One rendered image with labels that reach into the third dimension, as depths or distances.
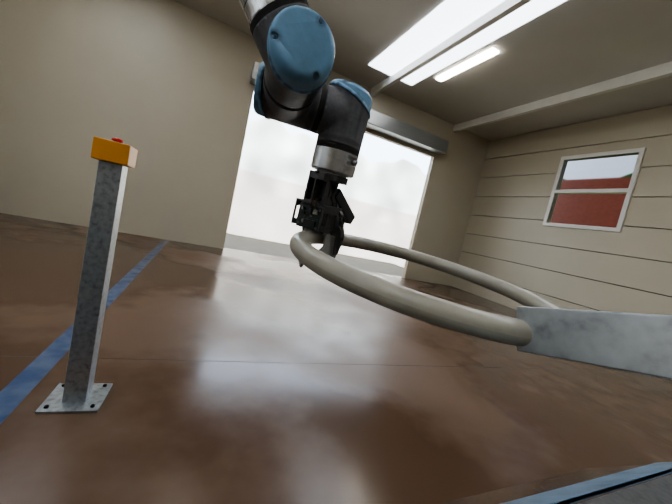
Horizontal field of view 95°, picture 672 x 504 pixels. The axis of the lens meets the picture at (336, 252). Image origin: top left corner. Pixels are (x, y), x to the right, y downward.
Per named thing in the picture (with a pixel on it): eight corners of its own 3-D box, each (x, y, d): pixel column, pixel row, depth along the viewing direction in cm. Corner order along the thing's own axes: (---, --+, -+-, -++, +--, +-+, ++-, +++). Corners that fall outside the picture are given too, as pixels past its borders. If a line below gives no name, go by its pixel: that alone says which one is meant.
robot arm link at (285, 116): (262, 40, 49) (335, 68, 53) (259, 72, 60) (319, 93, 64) (251, 99, 50) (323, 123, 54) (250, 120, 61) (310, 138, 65)
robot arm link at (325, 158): (330, 154, 69) (368, 161, 64) (325, 176, 69) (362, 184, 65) (306, 142, 61) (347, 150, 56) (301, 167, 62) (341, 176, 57)
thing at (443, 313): (637, 351, 48) (646, 334, 48) (405, 361, 24) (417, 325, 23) (421, 259, 90) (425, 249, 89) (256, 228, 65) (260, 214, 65)
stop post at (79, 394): (112, 385, 144) (151, 152, 134) (97, 412, 125) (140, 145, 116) (59, 384, 136) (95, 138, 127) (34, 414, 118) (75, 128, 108)
